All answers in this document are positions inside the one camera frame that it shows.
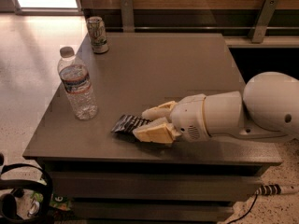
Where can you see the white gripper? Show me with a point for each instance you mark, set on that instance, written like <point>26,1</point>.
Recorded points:
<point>189,117</point>

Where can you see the black rxbar chocolate wrapper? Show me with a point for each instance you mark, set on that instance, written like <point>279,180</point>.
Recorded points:
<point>127,123</point>

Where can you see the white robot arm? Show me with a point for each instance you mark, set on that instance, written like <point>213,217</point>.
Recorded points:
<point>267,110</point>

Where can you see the clear plastic water bottle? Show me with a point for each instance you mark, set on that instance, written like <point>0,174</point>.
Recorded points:
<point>77,84</point>

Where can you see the white green soda can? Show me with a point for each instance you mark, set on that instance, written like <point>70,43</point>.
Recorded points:
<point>97,34</point>

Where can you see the green snack bag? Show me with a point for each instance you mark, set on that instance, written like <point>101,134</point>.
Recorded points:
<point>58,202</point>

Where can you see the black headphones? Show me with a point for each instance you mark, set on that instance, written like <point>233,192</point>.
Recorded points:
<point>8,203</point>

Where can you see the left metal wall bracket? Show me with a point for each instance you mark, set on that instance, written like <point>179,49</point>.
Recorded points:
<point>127,16</point>

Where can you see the metal wall bracket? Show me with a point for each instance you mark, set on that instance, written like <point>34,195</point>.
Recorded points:
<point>127,16</point>
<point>258,31</point>

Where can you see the striped black white handle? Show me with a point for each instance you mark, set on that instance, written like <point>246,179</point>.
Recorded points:
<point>276,189</point>

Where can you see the right metal wall bracket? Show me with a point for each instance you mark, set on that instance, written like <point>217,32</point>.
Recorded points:
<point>258,31</point>

